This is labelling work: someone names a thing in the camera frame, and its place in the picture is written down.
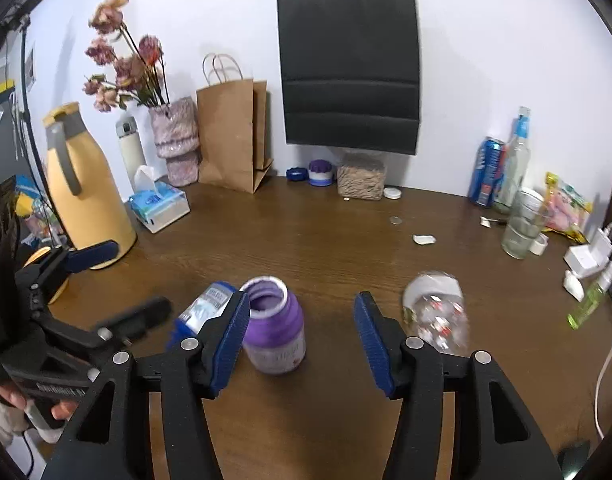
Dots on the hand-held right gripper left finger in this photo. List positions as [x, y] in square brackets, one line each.
[231, 340]

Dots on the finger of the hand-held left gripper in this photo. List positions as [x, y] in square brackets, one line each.
[136, 317]
[93, 255]

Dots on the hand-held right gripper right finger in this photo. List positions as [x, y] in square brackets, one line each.
[373, 340]

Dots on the small blue-capped bottle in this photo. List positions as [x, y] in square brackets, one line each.
[208, 302]

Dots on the person's left hand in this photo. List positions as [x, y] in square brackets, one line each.
[10, 396]

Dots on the purple plastic jar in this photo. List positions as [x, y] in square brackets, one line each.
[278, 332]

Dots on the yellow thermos jug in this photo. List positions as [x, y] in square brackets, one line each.
[91, 200]

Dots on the colourful packets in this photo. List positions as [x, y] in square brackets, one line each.
[33, 210]

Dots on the blue white tissue pack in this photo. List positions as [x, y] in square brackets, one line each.
[158, 207]

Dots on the white thermos bottle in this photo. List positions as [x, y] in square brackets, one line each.
[132, 155]

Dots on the white paper scrap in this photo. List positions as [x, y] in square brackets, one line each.
[424, 239]

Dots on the white round lid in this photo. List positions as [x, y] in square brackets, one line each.
[392, 193]

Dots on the pink fuzzy vase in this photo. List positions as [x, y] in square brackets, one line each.
[176, 130]

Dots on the clear container of grains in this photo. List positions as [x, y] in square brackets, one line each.
[361, 180]

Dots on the black stand pole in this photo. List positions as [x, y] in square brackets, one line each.
[28, 105]

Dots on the small white wrapper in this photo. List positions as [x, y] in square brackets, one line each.
[488, 221]

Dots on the small purple white jar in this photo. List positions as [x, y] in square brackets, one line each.
[321, 174]

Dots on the blue lid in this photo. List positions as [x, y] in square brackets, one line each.
[297, 174]

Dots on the brown paper bag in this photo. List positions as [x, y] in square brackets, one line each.
[226, 135]

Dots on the clear drinking glass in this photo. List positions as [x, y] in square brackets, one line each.
[521, 230]

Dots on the white tape roll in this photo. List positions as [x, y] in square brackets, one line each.
[539, 245]

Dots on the blue drink can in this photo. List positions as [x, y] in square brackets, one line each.
[485, 175]

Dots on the small white pouch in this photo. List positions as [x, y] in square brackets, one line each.
[574, 285]

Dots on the dried pink flowers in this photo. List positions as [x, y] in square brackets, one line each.
[148, 50]

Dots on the green spray bottle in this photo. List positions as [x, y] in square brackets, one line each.
[588, 302]

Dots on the clear glass bottle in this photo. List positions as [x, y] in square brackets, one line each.
[516, 160]

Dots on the white charger block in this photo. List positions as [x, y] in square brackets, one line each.
[588, 255]

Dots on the dark flat object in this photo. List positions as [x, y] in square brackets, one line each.
[574, 457]

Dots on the yellow pink snack packet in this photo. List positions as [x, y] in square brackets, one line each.
[568, 207]

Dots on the black paper bag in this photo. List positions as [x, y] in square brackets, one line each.
[348, 60]

